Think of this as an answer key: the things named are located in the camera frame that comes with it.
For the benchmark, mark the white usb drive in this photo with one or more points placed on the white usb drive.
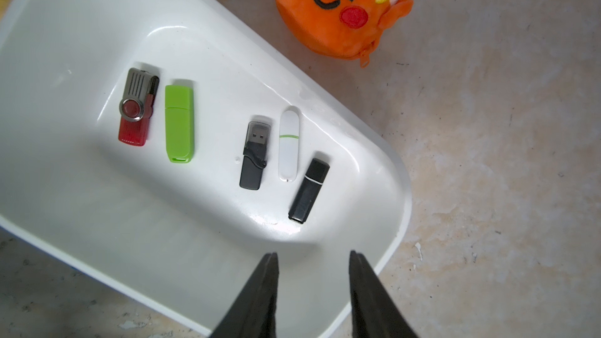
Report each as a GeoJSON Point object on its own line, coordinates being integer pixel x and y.
{"type": "Point", "coordinates": [289, 139]}

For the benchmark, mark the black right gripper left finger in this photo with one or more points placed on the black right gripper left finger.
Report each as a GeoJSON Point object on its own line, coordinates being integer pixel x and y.
{"type": "Point", "coordinates": [252, 314]}

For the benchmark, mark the white plastic storage box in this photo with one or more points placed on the white plastic storage box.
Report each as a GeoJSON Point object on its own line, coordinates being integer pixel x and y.
{"type": "Point", "coordinates": [184, 238]}

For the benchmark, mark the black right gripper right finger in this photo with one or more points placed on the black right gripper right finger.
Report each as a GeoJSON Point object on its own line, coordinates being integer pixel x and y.
{"type": "Point", "coordinates": [374, 313]}

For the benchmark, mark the red swivel usb drive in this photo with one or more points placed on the red swivel usb drive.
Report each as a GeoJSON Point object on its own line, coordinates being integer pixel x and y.
{"type": "Point", "coordinates": [136, 106]}

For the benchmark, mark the black capless usb drive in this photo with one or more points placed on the black capless usb drive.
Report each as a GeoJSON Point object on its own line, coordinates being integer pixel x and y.
{"type": "Point", "coordinates": [254, 155]}

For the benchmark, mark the orange tiger plush pouch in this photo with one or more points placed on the orange tiger plush pouch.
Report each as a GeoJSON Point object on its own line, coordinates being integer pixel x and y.
{"type": "Point", "coordinates": [343, 29]}

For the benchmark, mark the green usb drive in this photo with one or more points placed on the green usb drive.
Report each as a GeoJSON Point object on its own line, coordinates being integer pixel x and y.
{"type": "Point", "coordinates": [179, 123]}

